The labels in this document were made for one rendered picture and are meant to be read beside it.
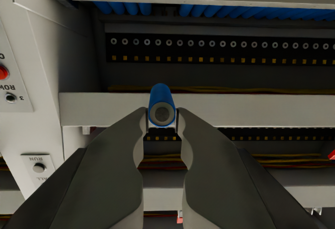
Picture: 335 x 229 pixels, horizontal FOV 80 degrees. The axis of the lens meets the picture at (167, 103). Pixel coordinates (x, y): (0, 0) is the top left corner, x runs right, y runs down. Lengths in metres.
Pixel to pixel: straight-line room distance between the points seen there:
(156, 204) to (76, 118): 0.22
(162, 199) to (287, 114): 0.26
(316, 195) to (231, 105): 0.29
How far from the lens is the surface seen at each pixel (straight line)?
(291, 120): 0.33
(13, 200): 0.48
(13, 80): 0.29
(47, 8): 0.29
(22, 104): 0.30
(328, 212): 0.78
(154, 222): 0.66
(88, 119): 0.29
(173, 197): 0.41
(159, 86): 0.17
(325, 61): 0.51
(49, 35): 0.29
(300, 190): 0.49
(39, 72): 0.27
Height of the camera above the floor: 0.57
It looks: 31 degrees up
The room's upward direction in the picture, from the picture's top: 178 degrees counter-clockwise
